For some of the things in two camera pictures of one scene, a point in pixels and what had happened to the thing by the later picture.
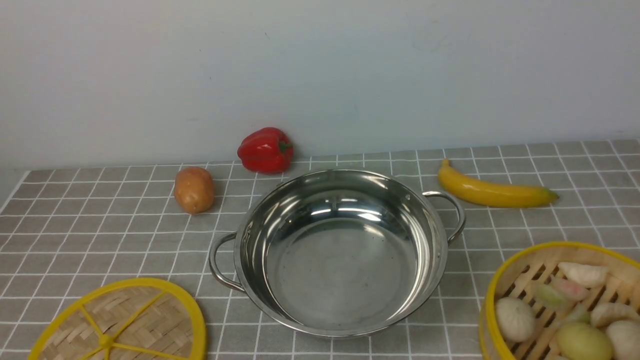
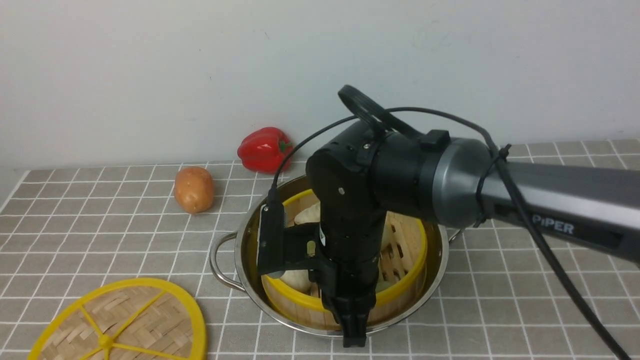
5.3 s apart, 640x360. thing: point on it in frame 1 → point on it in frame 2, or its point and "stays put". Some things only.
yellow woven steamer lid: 131,319 stays put
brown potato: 194,190 stays put
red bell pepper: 267,150 stays put
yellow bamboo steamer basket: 522,275 → 402,260
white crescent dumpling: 584,275 → 310,215
